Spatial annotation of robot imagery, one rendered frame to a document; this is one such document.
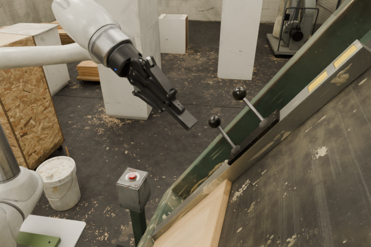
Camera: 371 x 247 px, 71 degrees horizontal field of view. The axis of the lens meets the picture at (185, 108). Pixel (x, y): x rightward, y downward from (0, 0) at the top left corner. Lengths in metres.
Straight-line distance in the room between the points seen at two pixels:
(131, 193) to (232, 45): 3.43
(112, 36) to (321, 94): 0.47
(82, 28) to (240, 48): 3.86
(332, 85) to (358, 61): 0.06
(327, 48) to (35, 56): 0.81
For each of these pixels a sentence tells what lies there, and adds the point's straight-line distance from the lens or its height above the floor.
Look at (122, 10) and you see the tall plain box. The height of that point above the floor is 1.36.
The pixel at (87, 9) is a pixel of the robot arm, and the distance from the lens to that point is 0.66.
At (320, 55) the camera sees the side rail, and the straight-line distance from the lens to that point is 0.84.
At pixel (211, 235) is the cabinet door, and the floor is 1.30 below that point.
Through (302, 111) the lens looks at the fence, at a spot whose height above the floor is 1.56.
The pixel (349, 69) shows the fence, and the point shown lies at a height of 1.67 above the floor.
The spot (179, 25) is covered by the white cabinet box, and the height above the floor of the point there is 0.59.
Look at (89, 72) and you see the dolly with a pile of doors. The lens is 4.52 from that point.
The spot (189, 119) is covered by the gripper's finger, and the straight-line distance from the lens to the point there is 0.57.
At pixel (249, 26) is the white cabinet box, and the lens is 4.30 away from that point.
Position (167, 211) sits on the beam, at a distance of 1.23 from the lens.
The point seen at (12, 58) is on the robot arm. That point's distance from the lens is 0.85.
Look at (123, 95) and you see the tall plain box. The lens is 3.29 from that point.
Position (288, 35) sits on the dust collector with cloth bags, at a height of 0.43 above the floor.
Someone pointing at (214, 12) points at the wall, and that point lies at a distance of 8.73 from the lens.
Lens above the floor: 1.86
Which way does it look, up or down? 31 degrees down
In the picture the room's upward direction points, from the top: straight up
